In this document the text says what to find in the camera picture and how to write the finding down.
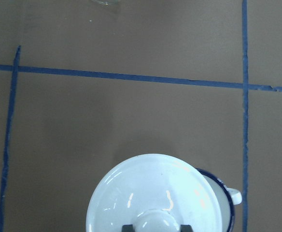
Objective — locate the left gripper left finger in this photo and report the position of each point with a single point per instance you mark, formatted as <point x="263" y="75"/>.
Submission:
<point x="127" y="228"/>

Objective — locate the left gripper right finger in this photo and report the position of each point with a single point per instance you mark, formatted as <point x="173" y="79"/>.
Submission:
<point x="186" y="228"/>

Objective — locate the white enamel cup lid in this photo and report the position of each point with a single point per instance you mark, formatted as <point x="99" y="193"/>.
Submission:
<point x="153" y="193"/>

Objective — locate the white enamel cup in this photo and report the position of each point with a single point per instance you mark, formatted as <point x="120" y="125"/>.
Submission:
<point x="227" y="199"/>

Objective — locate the clear plastic funnel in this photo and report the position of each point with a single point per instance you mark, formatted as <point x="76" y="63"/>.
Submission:
<point x="106" y="2"/>

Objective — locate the brown paper table cover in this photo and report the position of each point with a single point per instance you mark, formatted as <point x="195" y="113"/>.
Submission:
<point x="69" y="131"/>

